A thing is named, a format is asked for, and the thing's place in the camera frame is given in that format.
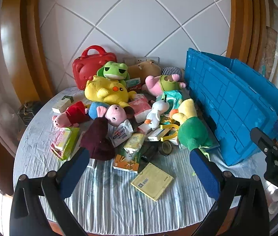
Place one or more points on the white and blue wipes packet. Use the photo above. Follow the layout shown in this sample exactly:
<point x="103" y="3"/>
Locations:
<point x="121" y="134"/>

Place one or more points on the yellow mouse plush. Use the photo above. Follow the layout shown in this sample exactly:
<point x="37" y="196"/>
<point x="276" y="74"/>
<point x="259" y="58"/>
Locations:
<point x="104" y="88"/>

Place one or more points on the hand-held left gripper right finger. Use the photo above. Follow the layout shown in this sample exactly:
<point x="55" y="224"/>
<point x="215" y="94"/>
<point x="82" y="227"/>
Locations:
<point x="205" y="174"/>

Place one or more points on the green frog plush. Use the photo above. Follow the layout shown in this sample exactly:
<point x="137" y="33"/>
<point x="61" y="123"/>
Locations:
<point x="112" y="70"/>

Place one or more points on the large pink tissue pack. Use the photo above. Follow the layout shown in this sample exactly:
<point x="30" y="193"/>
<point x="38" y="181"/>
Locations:
<point x="141" y="105"/>

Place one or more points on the dark tape roll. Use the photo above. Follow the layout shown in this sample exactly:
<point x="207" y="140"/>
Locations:
<point x="162" y="148"/>

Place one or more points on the yellow-green tissue pack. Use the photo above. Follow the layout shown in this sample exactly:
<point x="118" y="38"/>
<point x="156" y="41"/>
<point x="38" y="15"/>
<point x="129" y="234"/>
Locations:
<point x="134" y="143"/>

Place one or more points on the orange and green carton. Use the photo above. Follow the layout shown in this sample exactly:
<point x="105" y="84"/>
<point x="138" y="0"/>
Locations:
<point x="126" y="164"/>

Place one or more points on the red toy carry case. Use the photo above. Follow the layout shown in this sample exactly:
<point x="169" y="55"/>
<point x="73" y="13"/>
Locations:
<point x="85" y="71"/>

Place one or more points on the yellow plush in green outfit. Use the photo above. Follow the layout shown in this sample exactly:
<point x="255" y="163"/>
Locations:
<point x="193" y="130"/>

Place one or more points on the black small object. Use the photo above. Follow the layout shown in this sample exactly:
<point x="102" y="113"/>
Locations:
<point x="150" y="153"/>

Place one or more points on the desktop with pale blue cloth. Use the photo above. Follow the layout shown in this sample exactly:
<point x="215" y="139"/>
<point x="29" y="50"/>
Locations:
<point x="104" y="201"/>

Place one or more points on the yellow flat box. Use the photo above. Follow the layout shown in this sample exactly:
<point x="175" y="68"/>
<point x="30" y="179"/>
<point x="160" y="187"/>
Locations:
<point x="152" y="180"/>

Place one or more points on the pig plush in red dress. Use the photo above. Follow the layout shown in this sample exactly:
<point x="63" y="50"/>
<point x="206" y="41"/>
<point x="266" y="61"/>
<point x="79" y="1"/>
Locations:
<point x="76" y="110"/>

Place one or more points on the striped shirt plush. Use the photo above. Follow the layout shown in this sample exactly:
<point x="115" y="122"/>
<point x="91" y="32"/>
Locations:
<point x="169" y="70"/>

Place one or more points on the teal and red box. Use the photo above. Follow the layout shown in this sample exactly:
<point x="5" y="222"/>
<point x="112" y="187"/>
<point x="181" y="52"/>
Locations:
<point x="134" y="83"/>

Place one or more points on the brown capybara plush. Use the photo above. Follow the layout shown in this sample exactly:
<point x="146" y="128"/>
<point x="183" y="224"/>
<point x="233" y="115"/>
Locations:
<point x="141" y="70"/>

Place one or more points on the pig plush in blue shirt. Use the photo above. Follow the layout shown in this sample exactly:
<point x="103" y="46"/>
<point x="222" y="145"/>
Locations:
<point x="114" y="113"/>

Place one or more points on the white round object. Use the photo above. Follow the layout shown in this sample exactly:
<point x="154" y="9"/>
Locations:
<point x="6" y="115"/>

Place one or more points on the blue plastic crate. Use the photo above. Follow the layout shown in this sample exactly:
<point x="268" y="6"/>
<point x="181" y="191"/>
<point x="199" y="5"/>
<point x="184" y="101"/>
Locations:
<point x="227" y="103"/>

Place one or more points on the white box with green end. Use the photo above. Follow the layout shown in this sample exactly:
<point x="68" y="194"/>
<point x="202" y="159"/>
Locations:
<point x="60" y="105"/>

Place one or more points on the yellow plastic clip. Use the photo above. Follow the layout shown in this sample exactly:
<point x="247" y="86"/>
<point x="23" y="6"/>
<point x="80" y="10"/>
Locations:
<point x="169" y="136"/>

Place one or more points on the pink plush with green hood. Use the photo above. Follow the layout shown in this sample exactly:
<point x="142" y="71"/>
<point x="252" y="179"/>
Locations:
<point x="168" y="83"/>

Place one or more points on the small white carton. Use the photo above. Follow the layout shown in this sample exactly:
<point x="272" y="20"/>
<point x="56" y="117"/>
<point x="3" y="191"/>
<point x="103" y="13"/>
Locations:
<point x="155" y="135"/>

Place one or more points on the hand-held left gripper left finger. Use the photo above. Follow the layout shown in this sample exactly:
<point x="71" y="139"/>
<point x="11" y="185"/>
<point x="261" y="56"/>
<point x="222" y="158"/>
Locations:
<point x="72" y="174"/>

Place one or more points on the pink and green wipes pack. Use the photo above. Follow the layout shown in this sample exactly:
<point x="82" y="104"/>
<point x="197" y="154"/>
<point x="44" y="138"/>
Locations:
<point x="65" y="140"/>

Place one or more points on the white goose plush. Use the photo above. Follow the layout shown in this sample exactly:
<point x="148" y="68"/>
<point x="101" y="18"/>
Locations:
<point x="157" y="110"/>

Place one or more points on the pig plush teal costume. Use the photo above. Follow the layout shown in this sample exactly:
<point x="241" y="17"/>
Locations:
<point x="174" y="100"/>

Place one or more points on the dark red knit beanie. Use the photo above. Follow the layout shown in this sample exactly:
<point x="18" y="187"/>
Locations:
<point x="97" y="140"/>

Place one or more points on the white wall socket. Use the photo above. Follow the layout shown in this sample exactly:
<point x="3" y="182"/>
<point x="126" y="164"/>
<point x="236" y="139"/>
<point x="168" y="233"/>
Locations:
<point x="139" y="59"/>

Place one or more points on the dark small box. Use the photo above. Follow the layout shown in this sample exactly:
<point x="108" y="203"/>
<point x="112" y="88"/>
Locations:
<point x="28" y="113"/>

